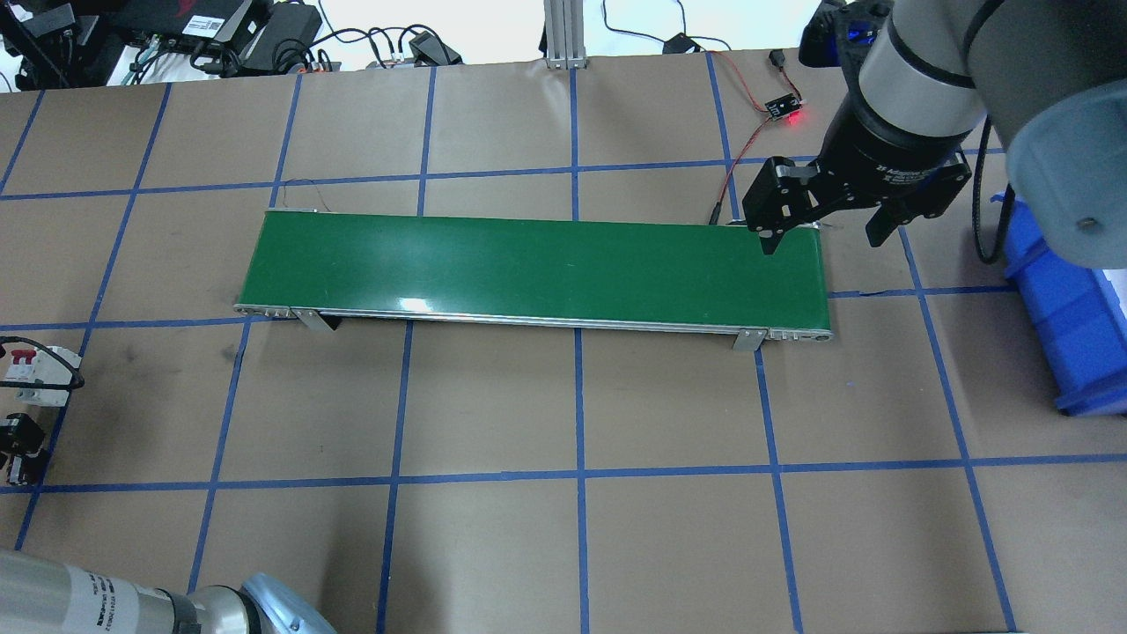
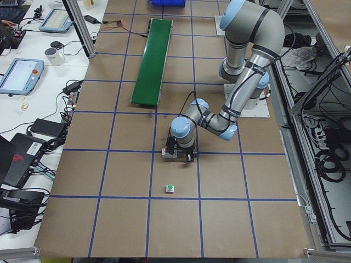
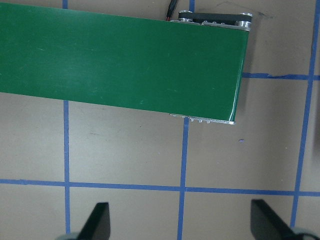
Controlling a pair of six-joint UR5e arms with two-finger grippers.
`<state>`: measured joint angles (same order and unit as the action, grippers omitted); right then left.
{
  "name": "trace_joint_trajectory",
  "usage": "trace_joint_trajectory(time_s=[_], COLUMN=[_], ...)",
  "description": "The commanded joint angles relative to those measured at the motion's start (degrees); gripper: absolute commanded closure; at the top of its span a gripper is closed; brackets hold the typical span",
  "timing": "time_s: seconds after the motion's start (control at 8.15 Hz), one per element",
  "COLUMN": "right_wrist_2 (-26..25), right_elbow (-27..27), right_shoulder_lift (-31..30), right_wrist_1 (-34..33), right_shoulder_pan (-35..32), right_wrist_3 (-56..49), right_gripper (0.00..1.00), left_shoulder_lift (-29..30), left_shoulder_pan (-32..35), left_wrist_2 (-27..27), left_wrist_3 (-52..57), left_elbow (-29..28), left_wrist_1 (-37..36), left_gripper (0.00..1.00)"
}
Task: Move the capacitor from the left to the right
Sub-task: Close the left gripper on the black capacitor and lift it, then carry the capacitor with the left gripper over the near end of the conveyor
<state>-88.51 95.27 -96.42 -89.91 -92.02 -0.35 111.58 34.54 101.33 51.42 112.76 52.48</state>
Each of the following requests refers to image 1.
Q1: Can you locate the white red circuit breaker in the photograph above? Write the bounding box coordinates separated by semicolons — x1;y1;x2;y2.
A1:
3;343;82;407

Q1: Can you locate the black laptop red logo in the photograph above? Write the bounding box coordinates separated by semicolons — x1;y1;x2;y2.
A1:
110;1;274;53

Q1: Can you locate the green conveyor belt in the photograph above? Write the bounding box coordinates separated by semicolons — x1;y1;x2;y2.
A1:
233;209;834;349

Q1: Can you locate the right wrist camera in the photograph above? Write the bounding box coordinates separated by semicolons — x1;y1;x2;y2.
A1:
799;1;894;68

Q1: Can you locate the black power brick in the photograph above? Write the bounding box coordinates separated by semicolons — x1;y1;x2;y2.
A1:
236;3;323;77

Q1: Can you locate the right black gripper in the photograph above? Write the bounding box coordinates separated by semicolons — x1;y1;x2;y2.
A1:
740;96;971;256

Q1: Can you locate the dark brown cylindrical capacitor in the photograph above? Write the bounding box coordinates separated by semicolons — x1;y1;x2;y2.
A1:
7;453;48;486

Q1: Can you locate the red black wire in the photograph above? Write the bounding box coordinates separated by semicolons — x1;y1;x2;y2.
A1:
704;48;807;226

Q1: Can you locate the small sensor board red LED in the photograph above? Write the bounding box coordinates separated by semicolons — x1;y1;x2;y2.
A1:
763;93;805;125

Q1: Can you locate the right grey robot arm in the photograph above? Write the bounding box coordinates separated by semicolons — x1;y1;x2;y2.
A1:
743;1;1126;269

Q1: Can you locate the black power adapter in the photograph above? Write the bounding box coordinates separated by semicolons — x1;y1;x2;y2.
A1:
662;33;702;54

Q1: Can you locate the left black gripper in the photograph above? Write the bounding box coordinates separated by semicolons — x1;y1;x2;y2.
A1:
1;412;46;467

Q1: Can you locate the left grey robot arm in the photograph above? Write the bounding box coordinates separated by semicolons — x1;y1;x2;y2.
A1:
1;550;335;633

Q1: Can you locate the blue plastic bin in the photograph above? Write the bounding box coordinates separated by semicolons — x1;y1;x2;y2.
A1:
1004;198;1126;417

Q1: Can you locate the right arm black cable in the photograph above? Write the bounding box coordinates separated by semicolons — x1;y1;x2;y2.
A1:
970;119;1015;265

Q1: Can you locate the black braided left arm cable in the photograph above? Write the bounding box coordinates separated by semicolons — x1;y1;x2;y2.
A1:
0;339;86;393

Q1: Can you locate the aluminium frame post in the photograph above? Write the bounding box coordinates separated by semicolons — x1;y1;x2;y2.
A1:
542;0;589;70

